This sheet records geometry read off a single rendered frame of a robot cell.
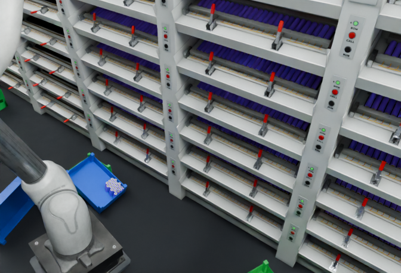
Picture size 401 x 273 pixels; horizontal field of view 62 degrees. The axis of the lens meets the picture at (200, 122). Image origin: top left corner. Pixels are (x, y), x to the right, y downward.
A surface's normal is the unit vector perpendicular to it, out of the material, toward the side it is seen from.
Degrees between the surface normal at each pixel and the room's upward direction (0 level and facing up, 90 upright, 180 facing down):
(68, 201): 7
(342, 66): 90
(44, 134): 0
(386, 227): 19
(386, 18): 109
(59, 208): 8
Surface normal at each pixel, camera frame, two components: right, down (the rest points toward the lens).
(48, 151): 0.01, -0.79
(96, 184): 0.31, -0.59
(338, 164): -0.18, -0.59
